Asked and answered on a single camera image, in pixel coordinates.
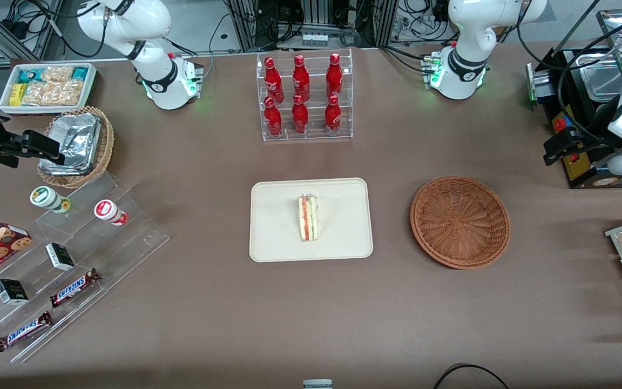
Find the black table cable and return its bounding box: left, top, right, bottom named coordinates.
left=432, top=363, right=511, bottom=389

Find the light wicker basket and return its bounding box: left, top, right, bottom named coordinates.
left=37, top=106, right=115, bottom=189

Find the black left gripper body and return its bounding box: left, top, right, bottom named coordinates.
left=574, top=130, right=622, bottom=162

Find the red lid yogurt cup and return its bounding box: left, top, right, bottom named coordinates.
left=93, top=199, right=129, bottom=226

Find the green lid yogurt cup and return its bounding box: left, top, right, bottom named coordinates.
left=30, top=186, right=71, bottom=214

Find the red cola bottle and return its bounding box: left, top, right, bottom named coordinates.
left=326, top=52, right=343, bottom=99
left=263, top=56, right=285, bottom=104
left=292, top=54, right=311, bottom=103
left=291, top=94, right=309, bottom=135
left=324, top=95, right=342, bottom=134
left=264, top=96, right=283, bottom=137

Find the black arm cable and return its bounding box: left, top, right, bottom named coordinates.
left=557, top=22, right=622, bottom=141

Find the Snickers chocolate bar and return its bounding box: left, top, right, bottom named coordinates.
left=0, top=311, right=53, bottom=353
left=49, top=268, right=101, bottom=308

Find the beige plastic tray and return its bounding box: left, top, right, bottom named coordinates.
left=249, top=178, right=374, bottom=263

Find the large clear cracker bag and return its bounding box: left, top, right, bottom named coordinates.
left=22, top=80, right=84, bottom=106

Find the small clear cracker bag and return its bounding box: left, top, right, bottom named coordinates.
left=41, top=66, right=74, bottom=83

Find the brown wicker basket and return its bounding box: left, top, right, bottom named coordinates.
left=410, top=176, right=511, bottom=270

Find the stainless steel pan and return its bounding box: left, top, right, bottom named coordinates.
left=573, top=49, right=622, bottom=103

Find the clear acrylic stepped stand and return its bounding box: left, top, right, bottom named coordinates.
left=0, top=172, right=170, bottom=364

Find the aluminium foil container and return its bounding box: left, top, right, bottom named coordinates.
left=38, top=113, right=101, bottom=176

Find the black countertop machine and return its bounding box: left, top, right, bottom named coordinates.
left=527, top=8, right=622, bottom=190

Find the triangular sandwich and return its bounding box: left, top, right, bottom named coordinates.
left=297, top=194, right=318, bottom=243

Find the aluminium equipment frame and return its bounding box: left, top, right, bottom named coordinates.
left=225, top=0, right=398, bottom=52

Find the small black carton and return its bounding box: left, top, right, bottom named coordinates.
left=0, top=279, right=29, bottom=306
left=45, top=243, right=76, bottom=272

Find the clear acrylic bottle rack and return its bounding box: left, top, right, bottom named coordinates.
left=256, top=48, right=354, bottom=142

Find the white rectangular snack bin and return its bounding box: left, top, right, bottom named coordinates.
left=0, top=63, right=98, bottom=115

